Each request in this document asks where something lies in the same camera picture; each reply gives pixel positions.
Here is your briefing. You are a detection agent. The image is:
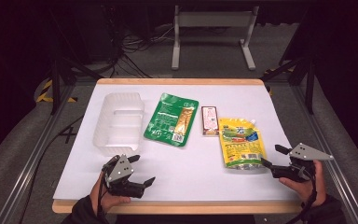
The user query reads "white table cover sheet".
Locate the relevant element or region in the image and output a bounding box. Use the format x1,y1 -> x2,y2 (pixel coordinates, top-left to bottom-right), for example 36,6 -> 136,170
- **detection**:
52,83 -> 315,202

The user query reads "yellow black hazard tape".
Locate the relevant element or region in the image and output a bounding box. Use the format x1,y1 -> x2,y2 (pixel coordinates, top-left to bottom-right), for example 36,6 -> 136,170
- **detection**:
35,78 -> 78,104

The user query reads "person's left hand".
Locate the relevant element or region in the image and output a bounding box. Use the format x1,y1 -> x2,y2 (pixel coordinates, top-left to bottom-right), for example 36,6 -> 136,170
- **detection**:
89,172 -> 132,216

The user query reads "aluminium floor rail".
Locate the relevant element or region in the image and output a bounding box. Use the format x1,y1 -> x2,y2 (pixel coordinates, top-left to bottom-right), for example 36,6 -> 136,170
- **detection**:
0,83 -> 76,224
292,83 -> 358,224

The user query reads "clear plastic container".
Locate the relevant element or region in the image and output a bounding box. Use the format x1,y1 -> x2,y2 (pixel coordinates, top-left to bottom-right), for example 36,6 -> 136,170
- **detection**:
92,91 -> 145,157

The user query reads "tangle of black cables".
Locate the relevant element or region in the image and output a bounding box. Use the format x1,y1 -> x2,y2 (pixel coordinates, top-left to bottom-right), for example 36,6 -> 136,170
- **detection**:
103,6 -> 175,78

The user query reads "small brown snack bar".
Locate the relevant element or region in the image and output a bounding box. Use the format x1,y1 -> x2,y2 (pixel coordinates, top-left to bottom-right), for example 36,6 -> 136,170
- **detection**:
200,105 -> 220,136

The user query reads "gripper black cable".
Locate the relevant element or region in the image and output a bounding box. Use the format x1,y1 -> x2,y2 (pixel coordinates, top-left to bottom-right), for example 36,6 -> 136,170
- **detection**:
293,161 -> 320,224
96,171 -> 106,218

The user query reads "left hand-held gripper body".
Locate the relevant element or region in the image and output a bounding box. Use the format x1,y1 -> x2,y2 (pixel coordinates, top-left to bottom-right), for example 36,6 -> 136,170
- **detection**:
102,153 -> 146,199

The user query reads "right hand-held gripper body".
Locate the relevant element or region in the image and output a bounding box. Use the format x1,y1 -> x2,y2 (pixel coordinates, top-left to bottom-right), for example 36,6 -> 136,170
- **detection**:
269,142 -> 335,184

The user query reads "person's right hand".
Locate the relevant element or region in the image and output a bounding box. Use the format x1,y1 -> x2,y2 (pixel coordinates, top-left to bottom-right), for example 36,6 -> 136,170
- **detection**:
279,159 -> 327,204

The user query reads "black metal stand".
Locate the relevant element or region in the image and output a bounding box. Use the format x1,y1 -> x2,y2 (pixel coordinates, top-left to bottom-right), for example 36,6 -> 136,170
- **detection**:
260,55 -> 317,115
49,55 -> 104,116

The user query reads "white metal table frame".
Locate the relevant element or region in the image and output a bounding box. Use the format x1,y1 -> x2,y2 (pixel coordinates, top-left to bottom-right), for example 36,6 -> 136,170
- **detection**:
171,5 -> 260,71

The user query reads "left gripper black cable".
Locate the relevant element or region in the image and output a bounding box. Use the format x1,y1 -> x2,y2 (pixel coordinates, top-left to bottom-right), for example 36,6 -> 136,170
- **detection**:
96,171 -> 106,218

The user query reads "yellow spout pouch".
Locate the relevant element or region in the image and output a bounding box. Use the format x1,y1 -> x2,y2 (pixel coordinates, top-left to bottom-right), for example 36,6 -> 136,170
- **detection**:
217,117 -> 269,171

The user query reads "black floor cable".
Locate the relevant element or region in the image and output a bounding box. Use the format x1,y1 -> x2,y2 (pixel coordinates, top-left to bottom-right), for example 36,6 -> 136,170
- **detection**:
18,115 -> 85,224

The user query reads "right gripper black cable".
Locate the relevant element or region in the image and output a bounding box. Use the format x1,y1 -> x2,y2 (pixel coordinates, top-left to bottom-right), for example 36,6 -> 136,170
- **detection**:
293,161 -> 320,224

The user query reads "green food packet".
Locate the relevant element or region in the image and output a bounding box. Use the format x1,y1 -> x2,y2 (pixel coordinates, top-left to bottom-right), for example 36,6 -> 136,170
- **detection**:
143,91 -> 200,147

